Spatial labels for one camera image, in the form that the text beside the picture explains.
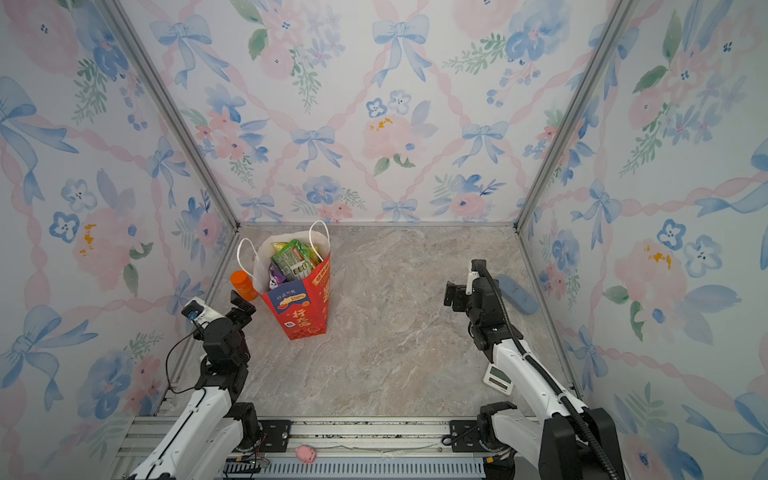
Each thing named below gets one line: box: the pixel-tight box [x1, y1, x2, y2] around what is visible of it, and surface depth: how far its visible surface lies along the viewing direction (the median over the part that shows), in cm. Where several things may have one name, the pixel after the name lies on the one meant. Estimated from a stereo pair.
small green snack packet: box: [272, 239, 314, 280], surface depth 84 cm
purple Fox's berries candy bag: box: [269, 260, 287, 290], surface depth 80 cm
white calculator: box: [483, 363, 514, 396], surface depth 83 cm
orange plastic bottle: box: [230, 270, 259, 301], surface depth 94 cm
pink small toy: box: [295, 445, 317, 463], surface depth 72 cm
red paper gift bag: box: [236, 220, 331, 340], surface depth 80 cm
